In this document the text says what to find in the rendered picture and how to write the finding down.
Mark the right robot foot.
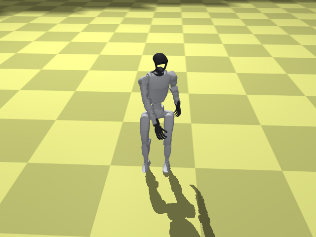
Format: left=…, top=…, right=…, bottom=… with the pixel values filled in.
left=142, top=159, right=151, bottom=173

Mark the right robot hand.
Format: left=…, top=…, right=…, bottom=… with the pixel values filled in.
left=153, top=119, right=167, bottom=140

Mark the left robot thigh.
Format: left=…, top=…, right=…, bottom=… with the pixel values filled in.
left=163, top=110, right=174, bottom=145

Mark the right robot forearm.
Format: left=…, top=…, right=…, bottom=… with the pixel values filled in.
left=143, top=99, right=157, bottom=125

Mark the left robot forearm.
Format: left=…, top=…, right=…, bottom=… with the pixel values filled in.
left=172, top=86, right=180, bottom=105

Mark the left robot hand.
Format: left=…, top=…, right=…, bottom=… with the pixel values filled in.
left=174, top=101, right=181, bottom=117

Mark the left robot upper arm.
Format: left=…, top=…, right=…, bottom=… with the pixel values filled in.
left=169, top=71, right=178, bottom=93

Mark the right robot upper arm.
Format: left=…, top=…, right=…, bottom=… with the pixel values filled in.
left=138, top=75, right=152, bottom=105

